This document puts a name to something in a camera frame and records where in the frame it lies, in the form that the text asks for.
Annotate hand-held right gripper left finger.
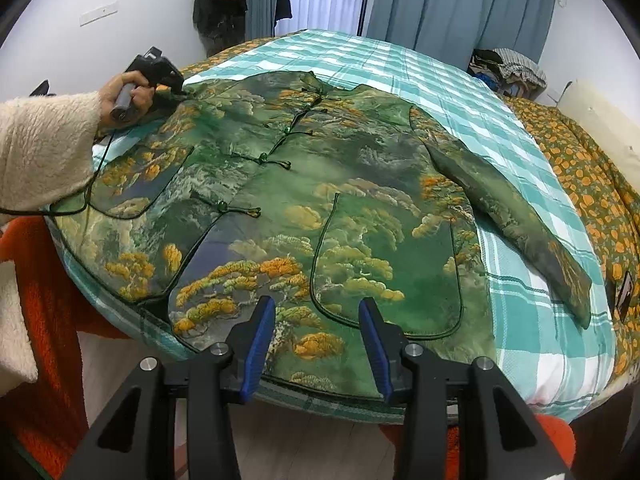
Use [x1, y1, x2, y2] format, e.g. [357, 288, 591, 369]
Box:
[60, 296, 277, 480]

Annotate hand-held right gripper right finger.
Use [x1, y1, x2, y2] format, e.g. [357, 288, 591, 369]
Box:
[358, 296, 576, 480]

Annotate green landscape print jacket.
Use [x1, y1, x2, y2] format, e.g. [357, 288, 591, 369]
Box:
[50, 71, 594, 411]

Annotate person's left forearm cream sleeve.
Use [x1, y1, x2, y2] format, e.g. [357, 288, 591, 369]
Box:
[0, 91, 104, 217]

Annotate dark hanging clothes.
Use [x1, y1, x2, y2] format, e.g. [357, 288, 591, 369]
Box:
[192, 0, 250, 57]

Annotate pile of clothes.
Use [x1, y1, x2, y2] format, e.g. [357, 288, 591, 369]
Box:
[466, 47, 549, 100]

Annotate person's left hand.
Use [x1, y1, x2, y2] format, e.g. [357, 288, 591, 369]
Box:
[96, 72, 157, 135]

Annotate teal plaid bed sheet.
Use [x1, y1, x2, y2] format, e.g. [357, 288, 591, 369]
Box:
[42, 29, 617, 423]

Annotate orange fuzzy cloth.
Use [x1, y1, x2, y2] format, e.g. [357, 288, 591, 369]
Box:
[0, 215, 578, 480]

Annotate person's cream fleece jacket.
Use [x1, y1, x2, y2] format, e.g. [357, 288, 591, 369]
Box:
[0, 220, 41, 386]

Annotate orange floral quilt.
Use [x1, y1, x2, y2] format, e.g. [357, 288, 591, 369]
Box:
[180, 32, 640, 386]

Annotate cream pillow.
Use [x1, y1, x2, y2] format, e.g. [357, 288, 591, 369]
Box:
[556, 79, 640, 173]

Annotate white wall plate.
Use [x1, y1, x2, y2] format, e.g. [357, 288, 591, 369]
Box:
[78, 2, 120, 27]

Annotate black cable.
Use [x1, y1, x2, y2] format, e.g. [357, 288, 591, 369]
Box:
[0, 130, 117, 216]

